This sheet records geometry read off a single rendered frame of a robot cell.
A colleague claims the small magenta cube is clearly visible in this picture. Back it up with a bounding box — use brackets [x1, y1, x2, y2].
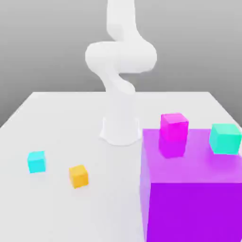
[158, 112, 190, 159]

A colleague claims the small orange cube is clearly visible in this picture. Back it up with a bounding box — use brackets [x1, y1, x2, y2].
[69, 164, 89, 189]

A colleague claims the small cyan cube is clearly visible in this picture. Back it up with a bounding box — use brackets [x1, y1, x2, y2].
[27, 150, 46, 173]

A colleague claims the small teal cube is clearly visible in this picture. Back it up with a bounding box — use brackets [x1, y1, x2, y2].
[208, 123, 242, 156]

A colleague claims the large purple box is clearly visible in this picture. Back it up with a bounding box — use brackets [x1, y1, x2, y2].
[139, 128, 242, 242]

